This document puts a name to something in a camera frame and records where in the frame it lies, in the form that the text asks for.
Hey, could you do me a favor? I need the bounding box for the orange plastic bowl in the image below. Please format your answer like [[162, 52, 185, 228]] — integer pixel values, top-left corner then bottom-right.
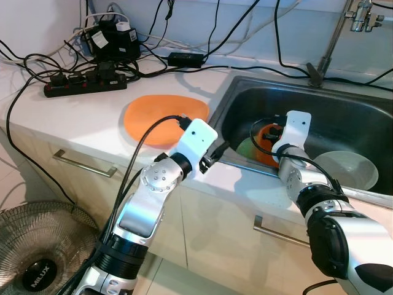
[[254, 121, 292, 168]]

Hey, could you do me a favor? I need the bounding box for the white kitchen cabinet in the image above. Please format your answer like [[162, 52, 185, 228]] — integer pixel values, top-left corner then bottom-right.
[[0, 132, 393, 295]]

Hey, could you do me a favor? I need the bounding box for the green plate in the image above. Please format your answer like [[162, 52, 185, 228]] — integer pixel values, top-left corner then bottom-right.
[[236, 136, 259, 159]]

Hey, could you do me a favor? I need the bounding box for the orange plastic plate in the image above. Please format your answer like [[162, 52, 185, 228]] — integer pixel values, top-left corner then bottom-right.
[[125, 95, 209, 147]]

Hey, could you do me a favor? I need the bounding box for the metal faucet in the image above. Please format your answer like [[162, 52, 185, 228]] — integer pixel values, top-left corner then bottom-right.
[[307, 0, 384, 87]]

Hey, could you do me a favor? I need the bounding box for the stainless steel sink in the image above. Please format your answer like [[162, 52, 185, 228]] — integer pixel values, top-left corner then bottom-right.
[[209, 75, 393, 200]]

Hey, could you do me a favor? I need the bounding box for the white bowl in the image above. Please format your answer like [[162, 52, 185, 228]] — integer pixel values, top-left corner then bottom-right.
[[313, 151, 378, 191]]

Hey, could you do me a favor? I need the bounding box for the black power adapter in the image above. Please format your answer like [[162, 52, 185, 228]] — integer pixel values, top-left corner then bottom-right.
[[168, 52, 206, 67]]

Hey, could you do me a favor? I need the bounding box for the black power strip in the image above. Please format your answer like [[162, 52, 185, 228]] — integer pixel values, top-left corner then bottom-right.
[[43, 71, 128, 98]]

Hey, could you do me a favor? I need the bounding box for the black charger with labels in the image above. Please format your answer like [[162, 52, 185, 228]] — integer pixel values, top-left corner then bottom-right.
[[86, 15, 141, 61]]

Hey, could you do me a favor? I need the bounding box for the metal cage floor fan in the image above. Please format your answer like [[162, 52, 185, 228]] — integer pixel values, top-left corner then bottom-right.
[[0, 203, 102, 295]]

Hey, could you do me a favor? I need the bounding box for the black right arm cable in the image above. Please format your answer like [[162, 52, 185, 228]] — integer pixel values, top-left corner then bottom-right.
[[249, 118, 344, 197]]

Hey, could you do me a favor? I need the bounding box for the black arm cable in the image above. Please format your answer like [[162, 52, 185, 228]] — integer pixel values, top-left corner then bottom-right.
[[98, 115, 191, 246], [249, 118, 344, 197]]

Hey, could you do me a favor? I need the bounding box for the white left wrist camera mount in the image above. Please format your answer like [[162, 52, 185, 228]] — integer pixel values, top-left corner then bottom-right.
[[177, 119, 219, 173]]

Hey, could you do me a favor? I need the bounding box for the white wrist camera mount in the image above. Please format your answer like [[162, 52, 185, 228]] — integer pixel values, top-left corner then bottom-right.
[[177, 119, 219, 173], [271, 111, 312, 157]]

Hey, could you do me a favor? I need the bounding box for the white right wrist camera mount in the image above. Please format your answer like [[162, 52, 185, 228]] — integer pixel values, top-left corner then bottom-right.
[[271, 111, 312, 157]]

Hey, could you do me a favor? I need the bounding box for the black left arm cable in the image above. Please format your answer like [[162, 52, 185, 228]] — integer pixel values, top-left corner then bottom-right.
[[98, 115, 191, 246]]

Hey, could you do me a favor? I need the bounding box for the metal drawer handle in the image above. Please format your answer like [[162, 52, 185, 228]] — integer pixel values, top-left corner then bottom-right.
[[52, 149, 117, 178], [254, 215, 311, 248]]

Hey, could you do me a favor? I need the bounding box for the black wall cable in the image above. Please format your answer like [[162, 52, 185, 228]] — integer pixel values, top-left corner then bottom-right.
[[274, 0, 312, 77]]

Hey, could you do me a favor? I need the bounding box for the black adapter cable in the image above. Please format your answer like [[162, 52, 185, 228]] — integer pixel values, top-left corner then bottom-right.
[[204, 0, 263, 57]]

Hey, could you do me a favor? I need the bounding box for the long black power cable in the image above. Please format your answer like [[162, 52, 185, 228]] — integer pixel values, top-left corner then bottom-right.
[[6, 79, 77, 207]]

